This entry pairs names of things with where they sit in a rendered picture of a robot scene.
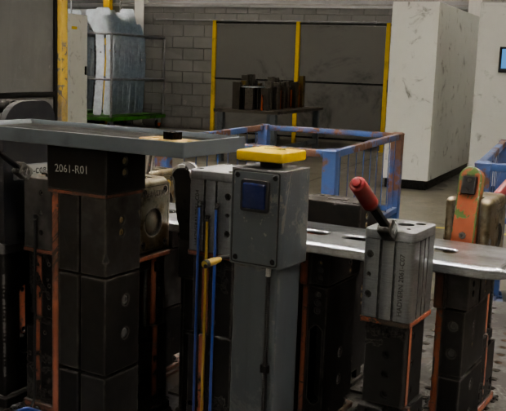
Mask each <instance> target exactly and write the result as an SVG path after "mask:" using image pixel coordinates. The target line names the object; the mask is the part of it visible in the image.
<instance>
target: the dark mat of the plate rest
mask: <svg viewBox="0 0 506 411"><path fill-rule="evenodd" d="M0 126H10V127H19V128H29V129H38V130H55V131H64V132H73V133H83V134H92V135H109V136H118V137H127V138H137V139H138V138H139V137H147V136H163V135H160V134H150V133H140V132H131V131H121V130H103V129H93V128H84V127H74V126H56V125H46V124H37V123H25V124H9V125H0ZM182 139H195V140H208V139H207V138H197V137H188V136H182Z"/></svg>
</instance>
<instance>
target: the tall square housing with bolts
mask: <svg viewBox="0 0 506 411"><path fill-rule="evenodd" d="M233 166H240V165H234V164H220V165H215V166H204V167H199V168H193V169H191V188H190V222H189V249H188V254H193V320H192V328H193V329H194V331H192V332H189V344H188V379H187V400H186V411H229V408H230V383H231V358H232V332H233V283H234V263H231V262H229V259H222V261H221V262H220V263H217V264H216V265H214V266H211V267H208V268H204V267H202V265H201V263H202V261H203V260H206V259H210V258H214V257H216V256H219V255H229V254H230V228H231V202H232V176H233Z"/></svg>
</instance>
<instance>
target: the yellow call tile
mask: <svg viewBox="0 0 506 411"><path fill-rule="evenodd" d="M305 158H306V151H305V150H302V149H292V148H275V147H265V146H261V147H254V148H242V149H238V150H237V159H238V160H244V161H260V167H264V168H282V164H284V163H289V162H293V161H303V160H305Z"/></svg>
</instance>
